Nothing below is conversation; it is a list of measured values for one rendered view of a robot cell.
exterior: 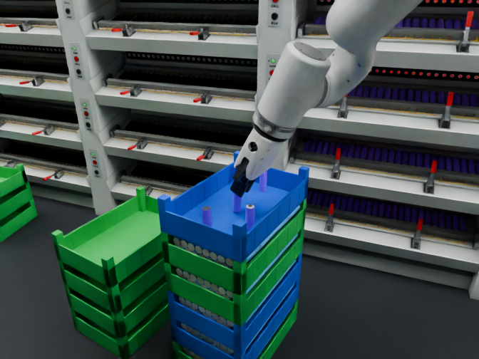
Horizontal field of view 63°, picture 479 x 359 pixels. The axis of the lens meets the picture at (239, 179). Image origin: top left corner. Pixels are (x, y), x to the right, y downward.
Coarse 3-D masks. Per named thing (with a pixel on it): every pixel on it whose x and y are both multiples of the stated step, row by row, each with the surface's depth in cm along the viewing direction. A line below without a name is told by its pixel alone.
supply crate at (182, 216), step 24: (192, 192) 88; (216, 192) 96; (264, 192) 96; (288, 192) 96; (168, 216) 79; (192, 216) 86; (216, 216) 86; (240, 216) 86; (264, 216) 77; (192, 240) 77; (216, 240) 74; (240, 240) 70
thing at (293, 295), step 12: (288, 300) 102; (276, 312) 97; (180, 324) 94; (276, 324) 98; (180, 336) 93; (192, 336) 90; (264, 336) 93; (192, 348) 92; (204, 348) 90; (216, 348) 87; (252, 348) 88
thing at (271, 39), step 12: (264, 0) 105; (288, 0) 103; (300, 0) 111; (264, 12) 107; (288, 12) 105; (264, 24) 108; (288, 24) 106; (264, 36) 109; (276, 36) 108; (288, 36) 107; (264, 48) 111; (276, 48) 110; (264, 60) 112; (264, 72) 114; (264, 84) 115; (288, 144) 125; (276, 168) 125
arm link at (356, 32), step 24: (336, 0) 57; (360, 0) 53; (384, 0) 51; (408, 0) 51; (336, 24) 56; (360, 24) 54; (384, 24) 54; (336, 48) 70; (360, 48) 58; (336, 72) 71; (360, 72) 66; (336, 96) 72
